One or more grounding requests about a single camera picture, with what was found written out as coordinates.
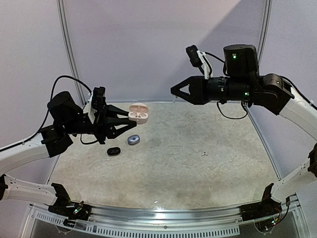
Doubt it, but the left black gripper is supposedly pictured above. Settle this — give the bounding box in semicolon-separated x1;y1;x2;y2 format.
63;100;137;143

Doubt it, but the white round charging case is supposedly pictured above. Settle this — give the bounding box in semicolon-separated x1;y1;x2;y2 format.
128;103;149;124

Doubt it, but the blue earbud charging case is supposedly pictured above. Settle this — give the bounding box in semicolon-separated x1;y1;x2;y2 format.
127;135;140;145

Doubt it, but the black earbud charging case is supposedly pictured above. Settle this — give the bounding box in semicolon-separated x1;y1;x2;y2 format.
106;147;121;156

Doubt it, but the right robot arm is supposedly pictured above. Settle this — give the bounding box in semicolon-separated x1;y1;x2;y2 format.
170;44;317;139

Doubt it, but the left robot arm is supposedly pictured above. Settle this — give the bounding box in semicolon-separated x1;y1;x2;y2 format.
0;88;137;215

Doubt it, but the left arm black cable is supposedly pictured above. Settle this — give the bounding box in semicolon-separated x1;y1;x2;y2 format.
0;75;100;152

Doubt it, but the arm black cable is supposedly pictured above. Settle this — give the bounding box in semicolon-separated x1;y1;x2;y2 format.
0;75;100;152
205;52;317;119

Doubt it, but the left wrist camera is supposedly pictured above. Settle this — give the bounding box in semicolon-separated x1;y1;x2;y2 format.
86;86;106;123

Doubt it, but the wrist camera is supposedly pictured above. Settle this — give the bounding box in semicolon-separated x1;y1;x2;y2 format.
185;45;213;79
86;86;106;123

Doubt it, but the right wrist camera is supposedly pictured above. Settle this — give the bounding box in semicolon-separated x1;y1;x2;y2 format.
185;45;213;79

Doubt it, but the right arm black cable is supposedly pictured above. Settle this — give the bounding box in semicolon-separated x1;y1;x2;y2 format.
205;52;317;119

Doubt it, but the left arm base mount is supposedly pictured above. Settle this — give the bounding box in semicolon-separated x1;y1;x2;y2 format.
48;198;92;221

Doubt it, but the right aluminium frame post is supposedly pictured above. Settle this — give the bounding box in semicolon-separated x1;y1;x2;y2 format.
242;0;272;107

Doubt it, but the aluminium frame post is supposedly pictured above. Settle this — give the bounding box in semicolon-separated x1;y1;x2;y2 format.
56;0;86;105
242;0;272;107

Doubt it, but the slotted white cable duct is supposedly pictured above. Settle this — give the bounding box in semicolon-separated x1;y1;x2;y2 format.
29;212;240;238

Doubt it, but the aluminium front rail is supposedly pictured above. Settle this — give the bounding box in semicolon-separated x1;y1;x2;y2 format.
29;192;300;228

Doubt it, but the left aluminium frame post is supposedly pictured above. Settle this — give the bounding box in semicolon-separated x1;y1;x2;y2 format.
56;0;86;105

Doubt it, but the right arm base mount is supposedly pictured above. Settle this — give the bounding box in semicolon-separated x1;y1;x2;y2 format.
239;197;291;223

